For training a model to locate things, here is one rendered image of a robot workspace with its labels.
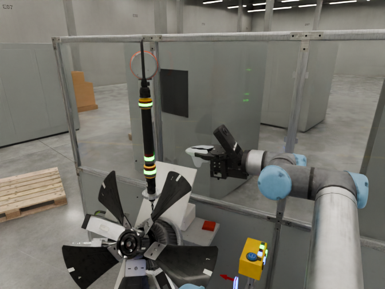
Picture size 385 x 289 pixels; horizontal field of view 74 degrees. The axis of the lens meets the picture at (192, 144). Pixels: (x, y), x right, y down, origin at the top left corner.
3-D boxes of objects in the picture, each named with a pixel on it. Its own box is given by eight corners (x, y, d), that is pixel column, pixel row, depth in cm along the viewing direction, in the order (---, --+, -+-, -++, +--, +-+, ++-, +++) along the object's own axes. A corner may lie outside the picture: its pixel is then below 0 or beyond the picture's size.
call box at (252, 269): (246, 252, 134) (247, 236, 130) (265, 258, 130) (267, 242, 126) (238, 275, 121) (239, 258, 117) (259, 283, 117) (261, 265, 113)
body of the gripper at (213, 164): (208, 176, 80) (245, 183, 74) (205, 152, 76) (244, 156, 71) (217, 166, 86) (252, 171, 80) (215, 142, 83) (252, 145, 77)
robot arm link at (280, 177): (309, 175, 53) (312, 160, 62) (255, 167, 58) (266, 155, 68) (305, 209, 55) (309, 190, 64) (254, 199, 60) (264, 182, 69)
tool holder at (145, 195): (142, 188, 102) (140, 166, 98) (160, 186, 103) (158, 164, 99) (142, 200, 93) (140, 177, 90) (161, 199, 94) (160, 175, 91)
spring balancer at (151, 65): (131, 78, 153) (130, 80, 146) (129, 50, 147) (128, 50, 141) (158, 78, 155) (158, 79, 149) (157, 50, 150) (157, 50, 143)
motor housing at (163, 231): (132, 260, 131) (117, 261, 119) (146, 215, 137) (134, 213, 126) (171, 276, 122) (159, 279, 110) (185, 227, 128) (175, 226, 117)
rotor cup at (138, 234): (130, 227, 121) (114, 226, 109) (158, 226, 117) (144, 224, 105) (128, 261, 115) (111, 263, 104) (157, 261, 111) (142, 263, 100)
